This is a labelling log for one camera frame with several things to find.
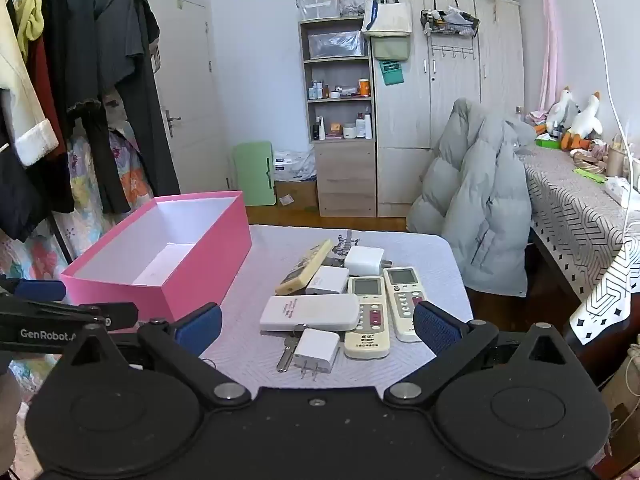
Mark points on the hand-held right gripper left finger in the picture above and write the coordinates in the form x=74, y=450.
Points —
x=200, y=327

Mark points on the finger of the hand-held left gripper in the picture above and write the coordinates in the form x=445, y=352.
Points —
x=40, y=290
x=115, y=314

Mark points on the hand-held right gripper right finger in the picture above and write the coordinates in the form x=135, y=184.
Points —
x=435, y=330

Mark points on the white remote control with screen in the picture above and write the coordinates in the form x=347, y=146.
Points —
x=402, y=280

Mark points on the pink cardboard box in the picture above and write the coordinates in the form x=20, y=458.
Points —
x=200, y=265

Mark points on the cream remote control with screen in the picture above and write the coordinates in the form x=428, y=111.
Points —
x=367, y=345

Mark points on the silver key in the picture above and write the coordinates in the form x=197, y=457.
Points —
x=286, y=357

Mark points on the white charger plug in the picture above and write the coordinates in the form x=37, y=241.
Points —
x=317, y=350
x=362, y=260

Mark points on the yellowed remote control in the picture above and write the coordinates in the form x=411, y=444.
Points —
x=302, y=270

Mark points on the white quilted cloth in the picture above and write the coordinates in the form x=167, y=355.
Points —
x=425, y=255

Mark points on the black jacket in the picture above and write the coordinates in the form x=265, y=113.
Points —
x=15, y=195

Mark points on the grey puffer jacket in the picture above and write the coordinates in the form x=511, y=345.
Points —
x=475, y=200

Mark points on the green folding table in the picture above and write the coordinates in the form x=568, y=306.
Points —
x=255, y=175

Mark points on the brown cardboard box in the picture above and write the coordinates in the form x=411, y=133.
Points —
x=297, y=195

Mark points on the wooden shelf unit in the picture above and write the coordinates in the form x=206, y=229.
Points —
x=345, y=180

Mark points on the patterned tablecloth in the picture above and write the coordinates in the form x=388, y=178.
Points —
x=575, y=220

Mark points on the cream coat with white cuff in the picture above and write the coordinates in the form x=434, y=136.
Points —
x=20, y=110

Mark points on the brown paper bag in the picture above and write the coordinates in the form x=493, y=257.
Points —
x=625, y=380

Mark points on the red garment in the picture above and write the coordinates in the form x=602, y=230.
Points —
x=47, y=90

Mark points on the white bottle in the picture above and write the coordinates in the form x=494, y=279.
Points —
x=368, y=125

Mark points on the white jar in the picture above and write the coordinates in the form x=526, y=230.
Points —
x=349, y=131

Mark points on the light wooden wardrobe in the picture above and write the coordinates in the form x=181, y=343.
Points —
x=450, y=100

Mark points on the white tissue box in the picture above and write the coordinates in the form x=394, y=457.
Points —
x=620, y=191

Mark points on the beige cup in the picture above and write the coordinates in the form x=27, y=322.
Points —
x=617, y=160

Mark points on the orange bottle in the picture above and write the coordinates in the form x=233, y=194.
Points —
x=364, y=87

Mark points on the black long coat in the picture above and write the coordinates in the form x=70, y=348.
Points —
x=65, y=35

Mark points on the teal card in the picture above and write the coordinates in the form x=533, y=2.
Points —
x=391, y=72

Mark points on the white door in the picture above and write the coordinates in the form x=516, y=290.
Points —
x=190, y=60

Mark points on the yellow-green garment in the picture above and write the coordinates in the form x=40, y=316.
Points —
x=30, y=20

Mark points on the dark grey shirt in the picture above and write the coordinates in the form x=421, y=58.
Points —
x=130, y=25

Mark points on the green pouch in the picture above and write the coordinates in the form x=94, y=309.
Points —
x=391, y=49

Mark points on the clear plastic bag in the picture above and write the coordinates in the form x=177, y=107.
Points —
x=335, y=44

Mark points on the white tote bag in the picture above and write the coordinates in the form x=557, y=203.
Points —
x=387, y=17

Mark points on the pink hanging cloth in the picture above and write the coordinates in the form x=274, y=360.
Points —
x=550, y=35

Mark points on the clear storage box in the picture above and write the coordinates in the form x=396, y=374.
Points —
x=320, y=7

